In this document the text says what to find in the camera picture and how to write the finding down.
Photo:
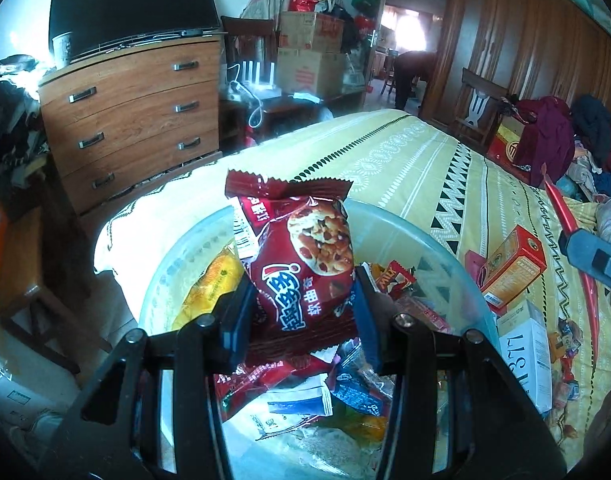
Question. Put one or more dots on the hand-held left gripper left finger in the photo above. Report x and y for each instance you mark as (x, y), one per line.
(238, 325)

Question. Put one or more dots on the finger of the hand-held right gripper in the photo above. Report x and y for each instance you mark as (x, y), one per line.
(593, 260)

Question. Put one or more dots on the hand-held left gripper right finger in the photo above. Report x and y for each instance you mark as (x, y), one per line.
(369, 330)

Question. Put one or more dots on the red hoop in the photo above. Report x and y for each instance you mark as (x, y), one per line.
(560, 201)

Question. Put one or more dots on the red cookie packet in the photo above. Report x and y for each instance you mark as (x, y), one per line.
(295, 260)

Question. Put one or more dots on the clear plastic basin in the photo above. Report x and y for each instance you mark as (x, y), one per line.
(415, 240)

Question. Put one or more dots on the pile of small snacks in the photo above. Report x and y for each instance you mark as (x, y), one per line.
(565, 360)

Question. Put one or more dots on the yellow snack packet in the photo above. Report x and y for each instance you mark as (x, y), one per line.
(213, 280)

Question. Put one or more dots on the dark red snack packet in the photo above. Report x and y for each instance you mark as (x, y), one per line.
(255, 377)

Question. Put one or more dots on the blue snack packet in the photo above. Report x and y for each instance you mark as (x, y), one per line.
(358, 385)

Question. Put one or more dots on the small red snack packet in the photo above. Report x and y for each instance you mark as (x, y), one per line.
(395, 277)

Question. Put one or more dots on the pink snack packet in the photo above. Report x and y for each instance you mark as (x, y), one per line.
(425, 312)

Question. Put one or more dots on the orange red carton box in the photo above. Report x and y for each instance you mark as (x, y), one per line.
(515, 265)

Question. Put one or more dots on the orange snack packet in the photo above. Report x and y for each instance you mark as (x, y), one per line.
(355, 422)

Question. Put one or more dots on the white snack packet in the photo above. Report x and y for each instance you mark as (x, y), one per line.
(290, 410)

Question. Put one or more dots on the white carton box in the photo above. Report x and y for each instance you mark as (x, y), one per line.
(528, 355)

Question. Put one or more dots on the flat red snack packet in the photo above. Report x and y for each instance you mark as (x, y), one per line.
(474, 262)

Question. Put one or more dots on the maroon garment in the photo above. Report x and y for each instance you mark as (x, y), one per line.
(545, 135)

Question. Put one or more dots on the dark blue garment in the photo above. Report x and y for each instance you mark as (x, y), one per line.
(593, 120)

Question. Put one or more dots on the red gift box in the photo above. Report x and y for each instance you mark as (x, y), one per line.
(505, 150)

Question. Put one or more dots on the wooden chair with carved back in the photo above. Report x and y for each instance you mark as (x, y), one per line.
(478, 80)

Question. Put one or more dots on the wooden stool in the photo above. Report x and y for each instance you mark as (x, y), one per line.
(25, 290)

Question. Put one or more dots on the dark side table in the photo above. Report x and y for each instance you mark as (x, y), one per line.
(285, 110)

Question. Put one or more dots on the wooden dresser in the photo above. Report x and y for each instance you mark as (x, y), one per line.
(135, 110)

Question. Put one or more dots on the wooden wardrobe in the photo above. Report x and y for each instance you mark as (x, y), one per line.
(510, 35)

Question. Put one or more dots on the white router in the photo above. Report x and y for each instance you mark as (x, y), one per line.
(255, 85)

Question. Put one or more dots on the large cardboard box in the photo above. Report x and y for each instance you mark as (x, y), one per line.
(310, 72)

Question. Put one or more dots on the dark wooden chair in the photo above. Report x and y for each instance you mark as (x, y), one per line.
(248, 35)

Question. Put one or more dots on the pile of dark clothes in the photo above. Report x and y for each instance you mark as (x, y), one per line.
(10, 125)

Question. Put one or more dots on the small cardboard box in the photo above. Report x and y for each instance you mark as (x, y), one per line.
(310, 30)

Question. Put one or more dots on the paper cup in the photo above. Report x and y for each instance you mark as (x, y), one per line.
(62, 50)

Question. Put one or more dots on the red bag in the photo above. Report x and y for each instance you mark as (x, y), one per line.
(308, 4)

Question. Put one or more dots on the black television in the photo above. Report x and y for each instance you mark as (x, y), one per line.
(130, 5)

